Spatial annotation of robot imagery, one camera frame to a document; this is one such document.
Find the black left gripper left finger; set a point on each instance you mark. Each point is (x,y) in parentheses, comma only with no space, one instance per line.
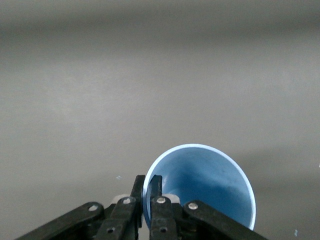
(120,220)

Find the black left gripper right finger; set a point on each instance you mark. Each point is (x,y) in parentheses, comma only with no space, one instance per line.
(162,220)

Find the light blue plastic cup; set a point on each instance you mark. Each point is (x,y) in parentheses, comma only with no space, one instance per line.
(212,180)

